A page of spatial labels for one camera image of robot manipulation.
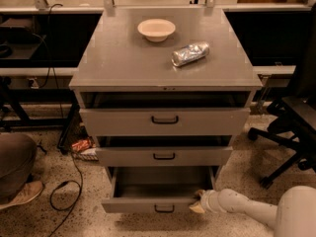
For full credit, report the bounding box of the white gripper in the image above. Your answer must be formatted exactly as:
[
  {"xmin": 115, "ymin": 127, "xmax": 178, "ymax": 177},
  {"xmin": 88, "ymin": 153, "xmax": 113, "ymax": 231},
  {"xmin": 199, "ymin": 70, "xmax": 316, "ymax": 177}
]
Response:
[{"xmin": 189, "ymin": 190, "xmax": 220, "ymax": 213}]

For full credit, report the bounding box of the grey drawer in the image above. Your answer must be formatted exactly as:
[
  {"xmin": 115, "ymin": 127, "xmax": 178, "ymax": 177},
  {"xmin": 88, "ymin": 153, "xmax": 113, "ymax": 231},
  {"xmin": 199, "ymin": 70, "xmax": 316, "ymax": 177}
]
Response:
[
  {"xmin": 102, "ymin": 166, "xmax": 218, "ymax": 213},
  {"xmin": 96, "ymin": 146, "xmax": 232, "ymax": 167},
  {"xmin": 80, "ymin": 108, "xmax": 250, "ymax": 136}
]

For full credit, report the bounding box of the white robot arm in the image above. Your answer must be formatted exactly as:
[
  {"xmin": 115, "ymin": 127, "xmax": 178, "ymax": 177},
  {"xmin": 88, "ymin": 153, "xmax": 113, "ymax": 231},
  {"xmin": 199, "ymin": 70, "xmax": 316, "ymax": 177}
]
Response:
[{"xmin": 189, "ymin": 186, "xmax": 316, "ymax": 237}]

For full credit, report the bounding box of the grey metal drawer cabinet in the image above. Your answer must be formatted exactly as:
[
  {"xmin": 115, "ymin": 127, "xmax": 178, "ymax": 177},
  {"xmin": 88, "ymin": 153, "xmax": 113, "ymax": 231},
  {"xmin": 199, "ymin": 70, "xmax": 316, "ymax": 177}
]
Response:
[{"xmin": 68, "ymin": 6, "xmax": 264, "ymax": 214}]

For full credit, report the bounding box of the black office chair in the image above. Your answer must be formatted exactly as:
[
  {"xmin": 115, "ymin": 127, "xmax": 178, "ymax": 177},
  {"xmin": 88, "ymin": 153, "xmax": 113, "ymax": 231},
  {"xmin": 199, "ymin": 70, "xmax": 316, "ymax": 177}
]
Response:
[{"xmin": 248, "ymin": 5, "xmax": 316, "ymax": 189}]

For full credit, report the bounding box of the orange snack packet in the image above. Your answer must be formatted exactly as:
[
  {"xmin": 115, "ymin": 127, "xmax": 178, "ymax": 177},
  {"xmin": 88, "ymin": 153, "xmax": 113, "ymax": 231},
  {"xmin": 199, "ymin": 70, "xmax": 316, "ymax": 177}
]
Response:
[{"xmin": 71, "ymin": 138, "xmax": 93, "ymax": 153}]

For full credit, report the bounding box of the silver foil chip bag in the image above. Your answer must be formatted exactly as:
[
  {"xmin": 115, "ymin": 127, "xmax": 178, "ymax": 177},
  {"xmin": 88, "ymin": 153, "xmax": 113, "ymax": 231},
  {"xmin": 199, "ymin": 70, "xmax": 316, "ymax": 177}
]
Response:
[{"xmin": 171, "ymin": 41, "xmax": 209, "ymax": 67}]

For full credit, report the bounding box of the beige sneaker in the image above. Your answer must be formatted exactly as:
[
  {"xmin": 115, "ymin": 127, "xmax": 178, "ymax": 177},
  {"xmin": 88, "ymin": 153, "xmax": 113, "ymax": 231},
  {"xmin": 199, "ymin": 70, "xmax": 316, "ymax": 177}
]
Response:
[{"xmin": 0, "ymin": 181, "xmax": 43, "ymax": 209}]

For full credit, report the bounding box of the black floor cable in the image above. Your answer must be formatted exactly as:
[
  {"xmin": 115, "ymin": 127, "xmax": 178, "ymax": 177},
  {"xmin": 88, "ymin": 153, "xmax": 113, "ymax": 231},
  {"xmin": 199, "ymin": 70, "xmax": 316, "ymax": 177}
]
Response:
[{"xmin": 47, "ymin": 153, "xmax": 84, "ymax": 237}]

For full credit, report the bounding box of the black table frame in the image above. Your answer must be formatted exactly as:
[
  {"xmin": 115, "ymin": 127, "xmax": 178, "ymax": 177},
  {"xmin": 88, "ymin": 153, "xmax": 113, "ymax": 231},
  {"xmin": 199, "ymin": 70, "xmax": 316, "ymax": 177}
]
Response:
[{"xmin": 0, "ymin": 76, "xmax": 78, "ymax": 154}]

